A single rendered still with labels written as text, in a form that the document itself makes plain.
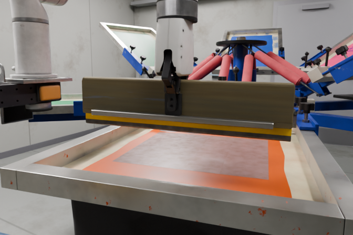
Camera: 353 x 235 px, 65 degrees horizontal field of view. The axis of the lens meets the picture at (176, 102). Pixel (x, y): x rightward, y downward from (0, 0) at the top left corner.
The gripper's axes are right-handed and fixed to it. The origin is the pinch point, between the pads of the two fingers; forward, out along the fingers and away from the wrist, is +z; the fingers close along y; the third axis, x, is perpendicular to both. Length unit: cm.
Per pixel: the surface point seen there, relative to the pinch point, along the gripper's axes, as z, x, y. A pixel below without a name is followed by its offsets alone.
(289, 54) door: -24, 50, -420
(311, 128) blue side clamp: 10.2, 28.8, -34.2
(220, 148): 14.6, 5.4, -21.5
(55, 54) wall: -20, -284, -294
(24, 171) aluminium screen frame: 11.4, -23.2, 14.0
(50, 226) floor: 112, -130, -103
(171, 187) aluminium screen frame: 11.1, 3.3, 12.4
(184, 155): 14.7, -2.1, -13.1
